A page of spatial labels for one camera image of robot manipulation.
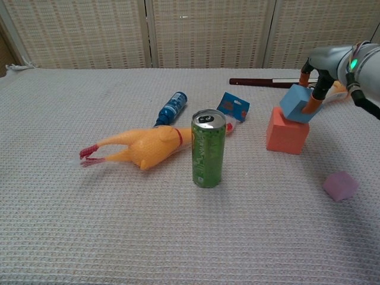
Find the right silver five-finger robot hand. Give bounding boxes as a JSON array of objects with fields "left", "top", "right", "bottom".
[{"left": 299, "top": 44, "right": 354, "bottom": 115}]

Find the blue foam cube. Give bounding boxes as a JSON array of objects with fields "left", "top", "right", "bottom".
[{"left": 278, "top": 84, "right": 324, "bottom": 124}]

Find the purple foam piece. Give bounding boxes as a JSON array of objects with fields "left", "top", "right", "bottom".
[{"left": 322, "top": 170, "right": 359, "bottom": 203}]

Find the dark red folded fan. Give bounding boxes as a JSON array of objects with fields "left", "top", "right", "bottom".
[{"left": 229, "top": 77, "right": 320, "bottom": 89}]

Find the large orange foam block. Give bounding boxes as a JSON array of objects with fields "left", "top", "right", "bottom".
[{"left": 266, "top": 106, "right": 311, "bottom": 156}]

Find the blue snack packet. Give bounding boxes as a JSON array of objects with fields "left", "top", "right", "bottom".
[{"left": 216, "top": 91, "right": 251, "bottom": 123}]

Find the woven bamboo folding screen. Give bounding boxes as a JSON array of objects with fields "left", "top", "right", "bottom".
[{"left": 0, "top": 0, "right": 380, "bottom": 78}]

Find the green drink can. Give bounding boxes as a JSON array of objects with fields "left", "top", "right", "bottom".
[{"left": 191, "top": 108, "right": 227, "bottom": 189}]

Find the small blue spray bottle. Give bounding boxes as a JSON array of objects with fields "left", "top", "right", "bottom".
[{"left": 153, "top": 91, "right": 188, "bottom": 128}]

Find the yellow rubber chicken toy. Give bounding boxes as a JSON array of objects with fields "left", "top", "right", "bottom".
[{"left": 79, "top": 120, "right": 238, "bottom": 172}]

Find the white woven tablecloth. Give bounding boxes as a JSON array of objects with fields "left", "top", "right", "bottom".
[{"left": 0, "top": 64, "right": 380, "bottom": 285}]

